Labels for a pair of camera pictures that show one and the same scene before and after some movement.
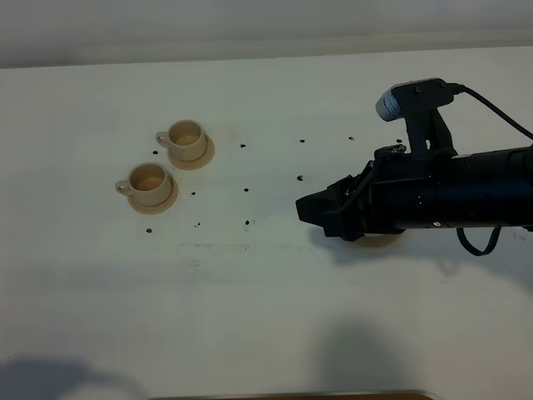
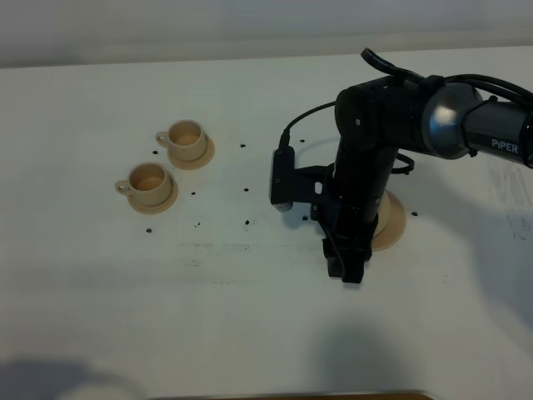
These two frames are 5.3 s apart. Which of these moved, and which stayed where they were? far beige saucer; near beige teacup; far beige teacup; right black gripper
Moved: right black gripper
Stayed: far beige saucer; near beige teacup; far beige teacup
